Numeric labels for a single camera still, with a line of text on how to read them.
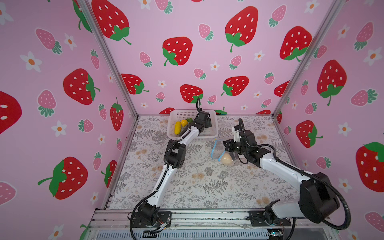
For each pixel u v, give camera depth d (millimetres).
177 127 1084
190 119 1138
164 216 756
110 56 856
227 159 898
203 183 860
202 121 912
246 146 648
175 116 1136
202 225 731
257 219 730
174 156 719
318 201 424
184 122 1102
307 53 859
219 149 1011
